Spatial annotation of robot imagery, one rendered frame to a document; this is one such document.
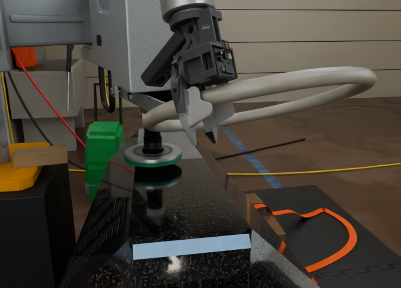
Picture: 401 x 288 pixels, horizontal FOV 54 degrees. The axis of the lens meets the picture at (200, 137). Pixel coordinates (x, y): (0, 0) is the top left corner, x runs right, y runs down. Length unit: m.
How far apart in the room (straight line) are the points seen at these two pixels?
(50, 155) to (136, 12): 0.70
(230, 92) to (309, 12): 6.33
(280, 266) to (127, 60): 0.78
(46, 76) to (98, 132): 1.25
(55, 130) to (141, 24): 3.14
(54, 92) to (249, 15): 3.56
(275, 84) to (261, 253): 0.59
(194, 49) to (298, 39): 6.26
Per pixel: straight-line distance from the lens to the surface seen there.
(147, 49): 1.33
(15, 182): 1.58
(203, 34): 0.64
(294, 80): 0.63
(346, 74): 0.69
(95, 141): 3.02
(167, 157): 1.43
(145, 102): 1.33
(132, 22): 1.31
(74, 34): 1.87
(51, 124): 4.34
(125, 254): 1.05
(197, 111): 0.61
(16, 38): 1.75
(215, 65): 0.61
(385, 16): 7.64
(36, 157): 1.69
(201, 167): 1.48
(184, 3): 0.65
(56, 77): 4.11
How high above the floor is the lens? 1.34
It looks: 17 degrees down
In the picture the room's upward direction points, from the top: straight up
